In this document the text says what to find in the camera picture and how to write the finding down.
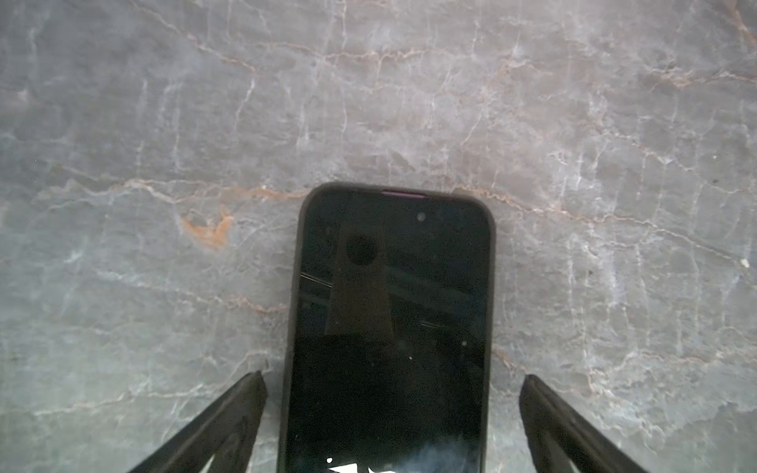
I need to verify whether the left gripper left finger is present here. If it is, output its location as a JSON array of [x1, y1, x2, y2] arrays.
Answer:
[[132, 372, 267, 472]]

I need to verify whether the black phone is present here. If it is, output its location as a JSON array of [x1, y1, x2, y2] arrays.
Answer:
[[277, 182, 496, 472]]

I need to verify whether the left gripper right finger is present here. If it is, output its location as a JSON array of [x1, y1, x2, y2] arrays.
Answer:
[[518, 374, 646, 473]]

